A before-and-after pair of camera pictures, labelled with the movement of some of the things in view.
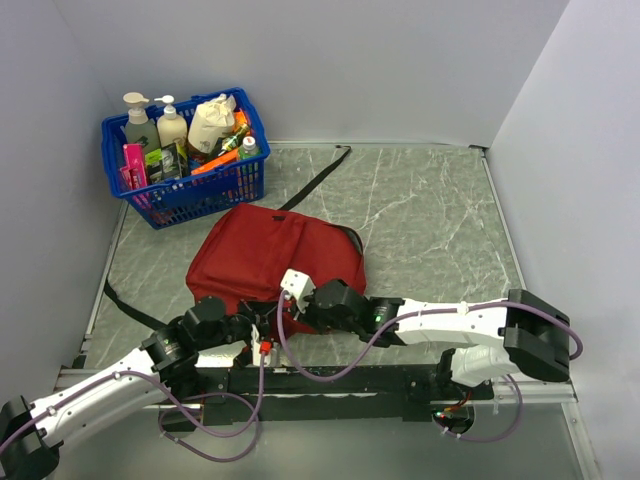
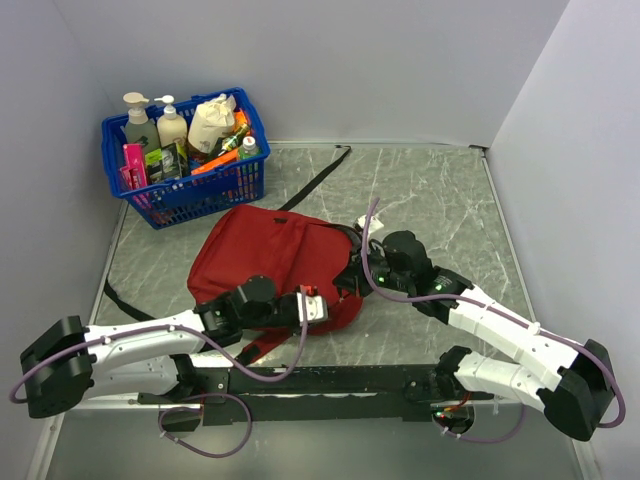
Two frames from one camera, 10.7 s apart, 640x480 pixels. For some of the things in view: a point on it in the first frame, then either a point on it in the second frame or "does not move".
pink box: (134, 175) does not move
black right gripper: (307, 313) -> (352, 277)
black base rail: (336, 393) does not move
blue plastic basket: (174, 200) does not move
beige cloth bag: (211, 120) does not move
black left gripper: (249, 327) -> (293, 296)
